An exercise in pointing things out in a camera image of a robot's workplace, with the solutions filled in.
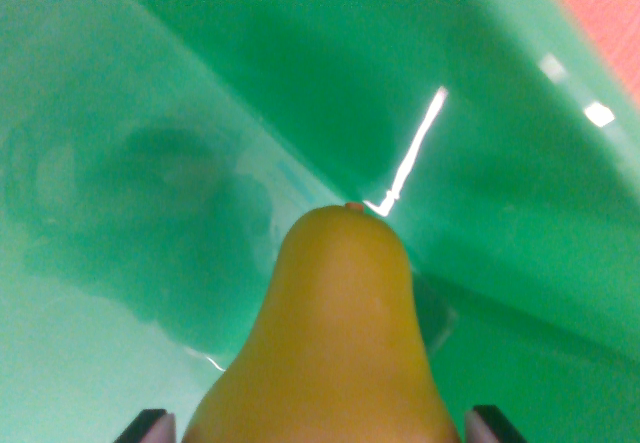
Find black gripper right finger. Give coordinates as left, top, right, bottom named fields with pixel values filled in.
left=464, top=404, right=529, bottom=443

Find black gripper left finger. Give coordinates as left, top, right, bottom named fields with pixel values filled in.
left=113, top=408, right=177, bottom=443

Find yellow-green toy pear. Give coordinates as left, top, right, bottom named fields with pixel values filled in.
left=180, top=201, right=462, bottom=443

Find green plastic bin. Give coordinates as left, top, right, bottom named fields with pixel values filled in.
left=0, top=0, right=640, bottom=443

